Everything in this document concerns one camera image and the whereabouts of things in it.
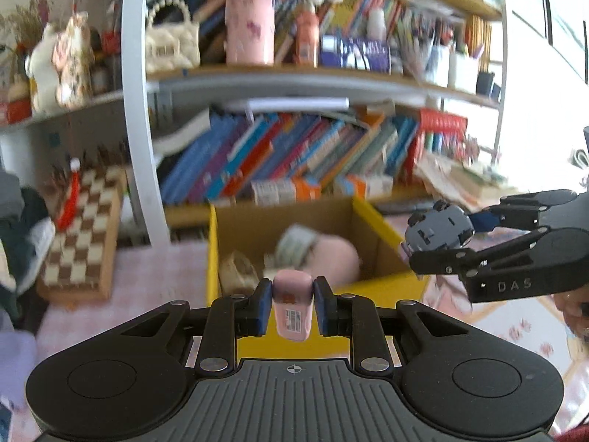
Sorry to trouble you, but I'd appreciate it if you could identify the white patterned wristwatch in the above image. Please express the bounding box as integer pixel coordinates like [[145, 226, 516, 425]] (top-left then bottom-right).
[[219, 252, 260, 297]]

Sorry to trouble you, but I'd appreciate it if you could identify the grey toy car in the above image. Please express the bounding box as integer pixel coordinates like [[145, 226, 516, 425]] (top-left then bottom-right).
[[400, 200, 475, 259]]

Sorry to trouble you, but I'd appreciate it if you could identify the pink rectangular stapler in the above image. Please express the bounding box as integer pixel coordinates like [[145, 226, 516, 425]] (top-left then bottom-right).
[[272, 269, 314, 342]]

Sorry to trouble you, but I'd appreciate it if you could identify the clear packing tape roll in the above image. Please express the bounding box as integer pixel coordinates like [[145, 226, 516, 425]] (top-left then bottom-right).
[[275, 224, 320, 269]]

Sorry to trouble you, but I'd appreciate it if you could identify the messy paper pile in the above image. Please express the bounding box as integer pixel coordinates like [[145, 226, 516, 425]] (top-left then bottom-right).
[[413, 152, 518, 213]]

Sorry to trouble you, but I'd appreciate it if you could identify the pink plush pig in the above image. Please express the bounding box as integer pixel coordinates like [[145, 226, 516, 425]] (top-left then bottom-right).
[[301, 235, 360, 290]]

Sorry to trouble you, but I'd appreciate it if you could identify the pink checkered tablecloth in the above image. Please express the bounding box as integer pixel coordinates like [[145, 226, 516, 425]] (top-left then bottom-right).
[[1, 241, 588, 441]]

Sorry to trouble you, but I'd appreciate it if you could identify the yellow cardboard box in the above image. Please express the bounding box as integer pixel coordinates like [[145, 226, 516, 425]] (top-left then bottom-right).
[[204, 196, 431, 360]]

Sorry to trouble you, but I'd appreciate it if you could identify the red dictionary book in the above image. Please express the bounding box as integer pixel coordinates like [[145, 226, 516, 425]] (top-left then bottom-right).
[[398, 107, 467, 184]]

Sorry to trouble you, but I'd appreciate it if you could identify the white orange toothpaste box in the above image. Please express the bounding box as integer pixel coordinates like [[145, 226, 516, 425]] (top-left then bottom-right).
[[251, 178, 321, 206]]

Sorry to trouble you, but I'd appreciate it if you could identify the row of leaning books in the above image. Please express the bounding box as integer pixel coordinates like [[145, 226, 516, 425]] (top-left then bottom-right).
[[154, 110, 417, 206]]

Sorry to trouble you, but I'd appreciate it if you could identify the wooden chessboard box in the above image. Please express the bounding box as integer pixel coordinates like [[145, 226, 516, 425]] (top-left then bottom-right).
[[36, 166, 127, 306]]

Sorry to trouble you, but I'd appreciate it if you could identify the red tassel ornament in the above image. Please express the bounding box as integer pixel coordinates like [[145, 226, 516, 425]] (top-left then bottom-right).
[[56, 158, 81, 232]]

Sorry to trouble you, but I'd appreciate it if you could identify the pile of clothes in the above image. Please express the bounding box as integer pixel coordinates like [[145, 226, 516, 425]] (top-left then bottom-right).
[[1, 171, 55, 334]]

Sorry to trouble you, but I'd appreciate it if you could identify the blue printed pencil case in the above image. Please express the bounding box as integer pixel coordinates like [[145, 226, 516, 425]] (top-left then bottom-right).
[[320, 35, 391, 74]]

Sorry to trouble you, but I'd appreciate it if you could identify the white quilted pearl handbag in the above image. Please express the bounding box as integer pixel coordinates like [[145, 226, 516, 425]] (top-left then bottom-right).
[[145, 0, 201, 75]]

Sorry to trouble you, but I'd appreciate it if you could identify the orange pink bottle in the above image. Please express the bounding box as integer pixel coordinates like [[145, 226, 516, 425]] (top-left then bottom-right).
[[294, 2, 320, 67]]

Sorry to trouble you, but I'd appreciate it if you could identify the floral lucky cat figure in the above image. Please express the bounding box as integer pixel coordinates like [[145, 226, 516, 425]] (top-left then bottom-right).
[[25, 12, 94, 116]]

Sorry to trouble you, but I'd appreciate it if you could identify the pink cylindrical tumbler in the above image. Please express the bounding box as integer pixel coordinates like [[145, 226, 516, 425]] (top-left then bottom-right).
[[225, 0, 275, 65]]

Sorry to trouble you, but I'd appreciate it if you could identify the white bookshelf frame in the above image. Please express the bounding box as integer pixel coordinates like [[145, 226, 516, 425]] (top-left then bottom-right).
[[0, 0, 512, 250]]

